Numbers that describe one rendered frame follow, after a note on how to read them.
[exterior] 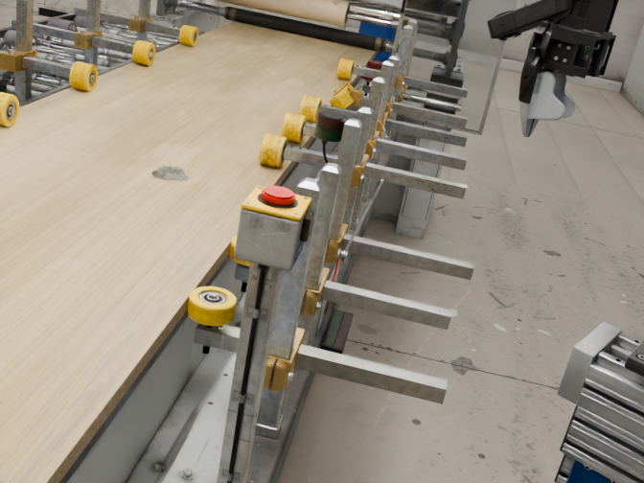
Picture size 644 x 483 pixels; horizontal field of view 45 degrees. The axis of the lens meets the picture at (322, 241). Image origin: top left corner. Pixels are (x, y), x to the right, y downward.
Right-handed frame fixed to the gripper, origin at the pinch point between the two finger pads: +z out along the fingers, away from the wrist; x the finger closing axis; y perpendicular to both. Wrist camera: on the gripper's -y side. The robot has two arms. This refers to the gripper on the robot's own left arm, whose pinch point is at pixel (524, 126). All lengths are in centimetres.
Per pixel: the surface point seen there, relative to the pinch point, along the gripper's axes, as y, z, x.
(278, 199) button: -11.9, 8.7, -35.1
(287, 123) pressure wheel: -94, 35, 67
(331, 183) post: -36.3, 23.2, 10.0
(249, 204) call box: -13.9, 9.5, -37.6
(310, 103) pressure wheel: -105, 35, 90
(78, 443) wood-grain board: -23, 42, -52
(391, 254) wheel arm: -39, 47, 42
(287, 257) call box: -9.1, 14.7, -35.3
